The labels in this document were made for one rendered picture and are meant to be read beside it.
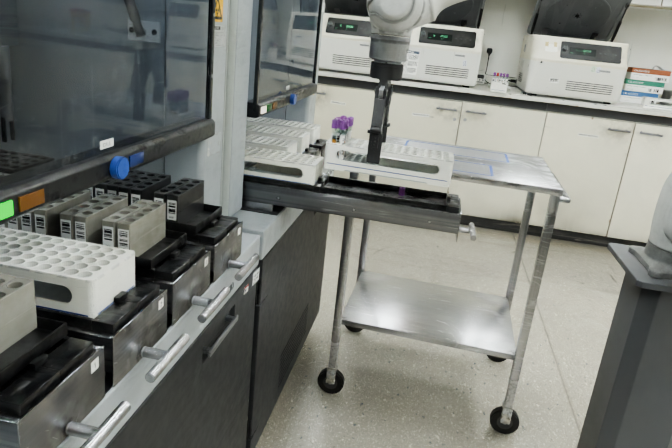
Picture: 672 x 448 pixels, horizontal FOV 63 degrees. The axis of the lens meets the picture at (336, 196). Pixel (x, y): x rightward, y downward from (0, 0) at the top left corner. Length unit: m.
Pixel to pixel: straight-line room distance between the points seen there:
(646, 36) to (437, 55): 1.51
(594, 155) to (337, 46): 1.74
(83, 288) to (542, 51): 3.24
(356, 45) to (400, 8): 2.58
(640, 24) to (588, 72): 0.81
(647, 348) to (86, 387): 1.27
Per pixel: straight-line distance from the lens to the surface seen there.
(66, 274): 0.75
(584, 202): 3.83
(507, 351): 1.85
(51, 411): 0.66
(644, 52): 4.42
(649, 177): 3.89
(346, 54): 3.64
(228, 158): 1.23
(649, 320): 1.55
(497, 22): 4.23
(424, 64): 3.60
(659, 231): 1.53
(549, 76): 3.65
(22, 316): 0.71
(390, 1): 1.06
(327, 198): 1.31
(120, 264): 0.77
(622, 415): 1.67
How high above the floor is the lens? 1.18
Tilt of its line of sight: 17 degrees down
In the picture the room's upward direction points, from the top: 6 degrees clockwise
